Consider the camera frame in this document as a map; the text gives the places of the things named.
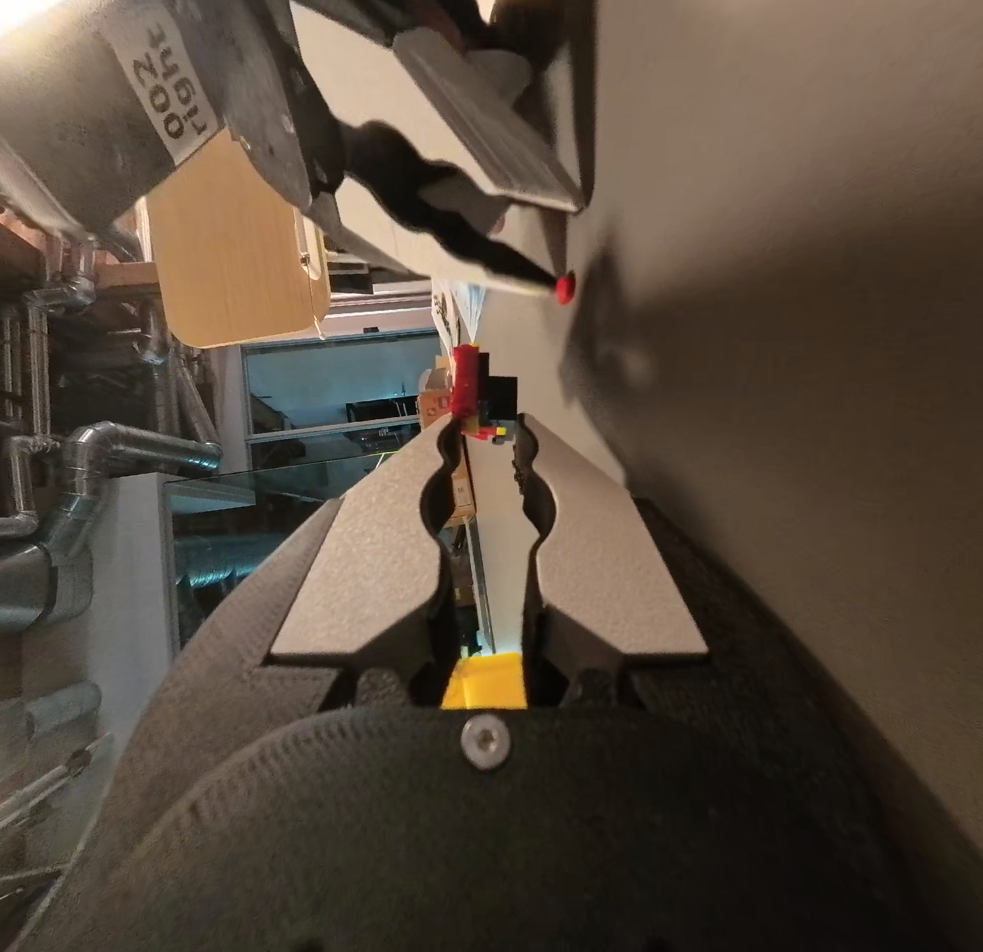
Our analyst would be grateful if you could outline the yellow plastic bin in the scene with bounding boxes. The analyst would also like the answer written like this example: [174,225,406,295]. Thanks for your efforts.
[440,654,531,710]

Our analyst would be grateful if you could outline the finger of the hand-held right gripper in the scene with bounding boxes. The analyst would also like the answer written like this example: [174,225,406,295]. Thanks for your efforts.
[334,177,565,302]
[290,4,586,216]

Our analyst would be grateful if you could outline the colourful cardboard lego box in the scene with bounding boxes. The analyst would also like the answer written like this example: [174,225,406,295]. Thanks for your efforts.
[418,353,476,525]

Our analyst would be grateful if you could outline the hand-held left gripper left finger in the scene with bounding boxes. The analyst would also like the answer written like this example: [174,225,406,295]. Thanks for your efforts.
[270,413,462,692]

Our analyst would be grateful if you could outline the silver ventilation ducts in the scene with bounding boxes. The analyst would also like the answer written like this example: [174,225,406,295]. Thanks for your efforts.
[0,200,225,634]

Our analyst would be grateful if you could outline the red yellow lego body assembly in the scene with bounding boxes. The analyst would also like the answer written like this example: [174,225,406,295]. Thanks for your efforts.
[449,342,520,450]

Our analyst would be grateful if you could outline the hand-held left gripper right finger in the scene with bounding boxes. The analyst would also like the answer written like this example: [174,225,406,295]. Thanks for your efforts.
[513,413,709,692]

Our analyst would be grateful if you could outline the closed lego instruction booklet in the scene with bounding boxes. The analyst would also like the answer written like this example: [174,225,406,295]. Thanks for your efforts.
[432,278,489,348]

